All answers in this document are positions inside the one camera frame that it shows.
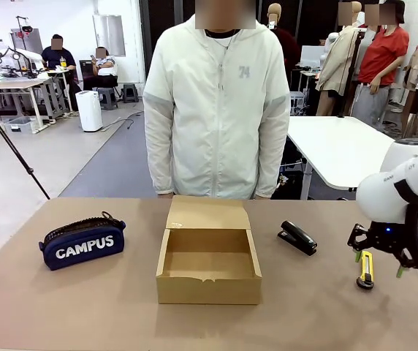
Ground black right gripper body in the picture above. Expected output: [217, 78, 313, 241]
[368, 221, 413, 257]

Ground yellow utility knife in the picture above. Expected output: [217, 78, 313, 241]
[356, 250, 375, 292]

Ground black stapler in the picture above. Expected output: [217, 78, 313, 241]
[277, 220, 319, 257]

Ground brown cardboard box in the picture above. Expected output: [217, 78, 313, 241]
[155, 195, 263, 306]

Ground navy CAMPUS pencil case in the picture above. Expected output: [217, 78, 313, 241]
[37, 211, 127, 272]

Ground person's left forearm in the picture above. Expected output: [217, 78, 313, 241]
[255, 105, 291, 198]

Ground person's right forearm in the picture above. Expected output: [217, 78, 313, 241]
[143, 102, 176, 195]

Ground white table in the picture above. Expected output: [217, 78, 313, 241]
[285, 116, 396, 201]

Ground white plastic crate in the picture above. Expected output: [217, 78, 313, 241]
[289, 91, 307, 116]

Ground mannequin with beige coat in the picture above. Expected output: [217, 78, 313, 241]
[315, 1, 364, 117]

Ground person in white jacket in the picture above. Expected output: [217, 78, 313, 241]
[142, 0, 291, 200]

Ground person in red shirt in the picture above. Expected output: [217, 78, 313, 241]
[353, 0, 411, 129]

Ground mannequin with dark clothes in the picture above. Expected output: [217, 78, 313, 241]
[267, 3, 301, 91]

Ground grey plastic stool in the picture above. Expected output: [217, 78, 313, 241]
[121, 83, 140, 104]
[97, 87, 119, 111]

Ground white air purifier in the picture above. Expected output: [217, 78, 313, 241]
[75, 91, 104, 133]

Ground seated person striped shirt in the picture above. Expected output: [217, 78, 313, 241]
[83, 46, 119, 91]

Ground seated person dark shirt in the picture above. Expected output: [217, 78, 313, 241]
[41, 34, 82, 92]

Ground clear plastic storage bin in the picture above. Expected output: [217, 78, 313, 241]
[3, 116, 37, 135]

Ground black tripod leg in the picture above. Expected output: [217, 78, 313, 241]
[0, 89, 52, 200]

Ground wooden desk white legs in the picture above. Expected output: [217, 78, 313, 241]
[0, 77, 55, 133]

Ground white wall board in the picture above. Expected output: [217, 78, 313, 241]
[92, 14, 126, 58]

